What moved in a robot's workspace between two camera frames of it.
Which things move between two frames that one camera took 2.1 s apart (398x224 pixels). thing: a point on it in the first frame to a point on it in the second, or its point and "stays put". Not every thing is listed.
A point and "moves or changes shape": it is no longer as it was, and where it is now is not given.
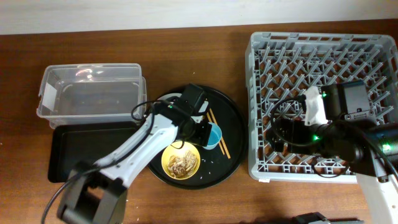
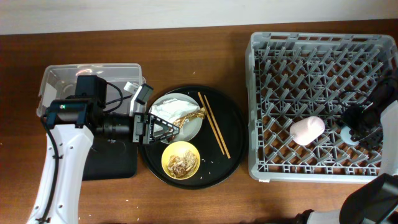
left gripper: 203,137 to 143,132
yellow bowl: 180,160 stays put
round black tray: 217,163 stays put
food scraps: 182,165 stays put
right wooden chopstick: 221,139 stays put
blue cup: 215,136 moves or changes shape
